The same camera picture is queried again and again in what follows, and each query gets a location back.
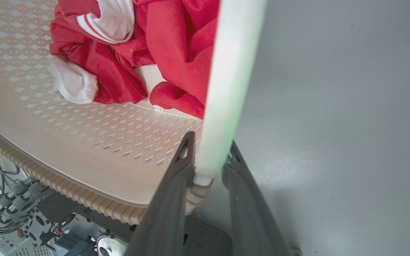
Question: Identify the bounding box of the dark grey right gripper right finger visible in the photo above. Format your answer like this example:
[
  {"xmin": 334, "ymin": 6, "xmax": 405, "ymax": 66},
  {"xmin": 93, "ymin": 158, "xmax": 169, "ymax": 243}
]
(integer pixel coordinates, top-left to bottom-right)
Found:
[{"xmin": 221, "ymin": 141, "xmax": 294, "ymax": 256}]

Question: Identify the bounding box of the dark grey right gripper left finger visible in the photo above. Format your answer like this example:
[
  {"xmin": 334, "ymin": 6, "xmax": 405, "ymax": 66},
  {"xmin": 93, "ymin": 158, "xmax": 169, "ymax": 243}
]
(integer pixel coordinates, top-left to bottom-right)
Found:
[{"xmin": 124, "ymin": 131, "xmax": 196, "ymax": 256}]

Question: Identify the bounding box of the beige perforated laundry basket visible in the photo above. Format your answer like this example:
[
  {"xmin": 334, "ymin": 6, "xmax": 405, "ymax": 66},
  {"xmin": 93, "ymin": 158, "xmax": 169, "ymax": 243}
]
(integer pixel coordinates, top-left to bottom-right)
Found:
[{"xmin": 0, "ymin": 0, "xmax": 267, "ymax": 225}]

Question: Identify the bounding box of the robot wheeled base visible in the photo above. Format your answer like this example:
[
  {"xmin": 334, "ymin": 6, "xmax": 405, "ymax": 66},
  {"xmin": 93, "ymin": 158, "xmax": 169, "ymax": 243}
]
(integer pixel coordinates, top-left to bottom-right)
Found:
[{"xmin": 0, "ymin": 137, "xmax": 302, "ymax": 256}]

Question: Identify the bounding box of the white sock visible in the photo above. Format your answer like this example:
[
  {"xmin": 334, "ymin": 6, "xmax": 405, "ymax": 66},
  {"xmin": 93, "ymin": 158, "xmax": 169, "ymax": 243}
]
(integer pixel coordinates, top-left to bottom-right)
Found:
[{"xmin": 48, "ymin": 56, "xmax": 99, "ymax": 104}]

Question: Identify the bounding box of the white garment with red stripes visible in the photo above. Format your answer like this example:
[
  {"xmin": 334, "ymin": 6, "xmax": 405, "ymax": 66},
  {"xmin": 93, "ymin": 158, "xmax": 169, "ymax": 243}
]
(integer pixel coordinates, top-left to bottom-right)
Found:
[{"xmin": 76, "ymin": 0, "xmax": 135, "ymax": 44}]

